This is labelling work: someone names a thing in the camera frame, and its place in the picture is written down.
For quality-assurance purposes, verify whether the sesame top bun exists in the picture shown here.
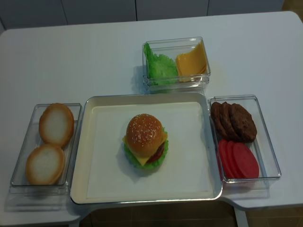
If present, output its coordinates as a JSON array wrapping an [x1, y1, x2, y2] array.
[[125, 113, 168, 158]]

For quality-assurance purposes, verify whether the green lettuce in container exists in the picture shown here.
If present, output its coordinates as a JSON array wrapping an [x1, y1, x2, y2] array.
[[143, 43, 178, 86]]

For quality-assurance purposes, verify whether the yellow cheese slice on burger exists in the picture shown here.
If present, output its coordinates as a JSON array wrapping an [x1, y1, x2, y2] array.
[[123, 136, 169, 169]]

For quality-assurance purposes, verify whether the green lettuce leaf on burger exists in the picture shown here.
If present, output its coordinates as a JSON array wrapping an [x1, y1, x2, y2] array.
[[123, 126, 169, 170]]

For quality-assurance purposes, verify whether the clear lettuce and cheese container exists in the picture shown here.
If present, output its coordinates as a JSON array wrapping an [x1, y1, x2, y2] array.
[[142, 37, 211, 93]]

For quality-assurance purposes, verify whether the yellow cheese slices stack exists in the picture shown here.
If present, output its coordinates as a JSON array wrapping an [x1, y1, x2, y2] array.
[[175, 42, 207, 82]]

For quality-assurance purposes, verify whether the brown patty in burger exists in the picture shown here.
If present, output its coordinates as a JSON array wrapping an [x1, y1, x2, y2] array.
[[155, 142, 165, 154]]

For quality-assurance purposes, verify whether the red tomato slice in burger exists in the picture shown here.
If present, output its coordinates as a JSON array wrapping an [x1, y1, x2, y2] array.
[[147, 151, 163, 163]]

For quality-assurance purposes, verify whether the white paper tray liner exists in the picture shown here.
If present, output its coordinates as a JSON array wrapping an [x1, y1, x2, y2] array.
[[87, 102, 221, 201]]

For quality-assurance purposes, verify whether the brown patty back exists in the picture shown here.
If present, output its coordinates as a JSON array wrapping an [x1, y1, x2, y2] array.
[[210, 102, 229, 140]]

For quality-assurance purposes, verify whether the brown patty middle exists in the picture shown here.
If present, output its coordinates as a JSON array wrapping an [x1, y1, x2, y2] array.
[[220, 102, 238, 140]]

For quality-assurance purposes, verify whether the red tomato slice back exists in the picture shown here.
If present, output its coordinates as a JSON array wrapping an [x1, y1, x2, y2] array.
[[218, 139, 233, 179]]

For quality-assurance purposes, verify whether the brown patty front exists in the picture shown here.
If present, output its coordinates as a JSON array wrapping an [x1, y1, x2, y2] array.
[[229, 104, 257, 143]]

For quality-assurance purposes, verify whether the bun half rear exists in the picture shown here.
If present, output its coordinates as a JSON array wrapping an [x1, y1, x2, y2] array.
[[39, 103, 74, 148]]

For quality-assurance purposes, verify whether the bun half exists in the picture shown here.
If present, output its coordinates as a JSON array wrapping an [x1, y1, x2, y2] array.
[[39, 103, 74, 148], [25, 144, 65, 185]]

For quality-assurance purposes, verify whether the red tomato slice middle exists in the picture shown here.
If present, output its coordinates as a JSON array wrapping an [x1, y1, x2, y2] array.
[[226, 141, 240, 179]]

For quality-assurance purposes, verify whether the clear patty and tomato container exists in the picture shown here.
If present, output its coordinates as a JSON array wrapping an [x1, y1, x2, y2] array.
[[208, 95, 281, 193]]

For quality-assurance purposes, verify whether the red tomato slice front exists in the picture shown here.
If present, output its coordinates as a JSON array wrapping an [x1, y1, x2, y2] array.
[[232, 142, 259, 179]]

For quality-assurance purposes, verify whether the white serving tray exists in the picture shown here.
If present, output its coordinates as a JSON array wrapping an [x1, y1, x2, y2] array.
[[70, 92, 223, 204]]

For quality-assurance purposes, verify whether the bun half front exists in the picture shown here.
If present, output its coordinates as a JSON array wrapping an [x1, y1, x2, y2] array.
[[25, 144, 65, 185]]

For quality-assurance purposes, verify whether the clear bun container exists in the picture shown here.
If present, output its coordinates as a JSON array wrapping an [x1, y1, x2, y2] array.
[[4, 103, 82, 212]]

